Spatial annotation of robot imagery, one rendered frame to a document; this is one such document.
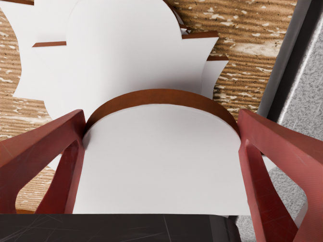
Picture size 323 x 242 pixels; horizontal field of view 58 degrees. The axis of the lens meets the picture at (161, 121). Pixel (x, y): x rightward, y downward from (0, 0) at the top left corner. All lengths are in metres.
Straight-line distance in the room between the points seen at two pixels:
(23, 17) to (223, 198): 0.16
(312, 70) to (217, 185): 0.19
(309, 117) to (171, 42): 0.20
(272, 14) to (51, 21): 0.16
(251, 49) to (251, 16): 0.03
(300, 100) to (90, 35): 0.22
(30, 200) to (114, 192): 0.25
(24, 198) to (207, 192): 0.28
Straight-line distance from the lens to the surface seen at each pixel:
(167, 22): 0.18
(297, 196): 0.44
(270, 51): 0.27
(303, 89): 0.32
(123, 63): 0.20
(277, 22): 0.26
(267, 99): 0.31
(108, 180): 0.16
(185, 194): 0.17
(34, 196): 0.40
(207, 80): 0.23
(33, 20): 0.21
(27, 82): 0.23
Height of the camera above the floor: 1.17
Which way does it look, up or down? 54 degrees down
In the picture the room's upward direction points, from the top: 180 degrees counter-clockwise
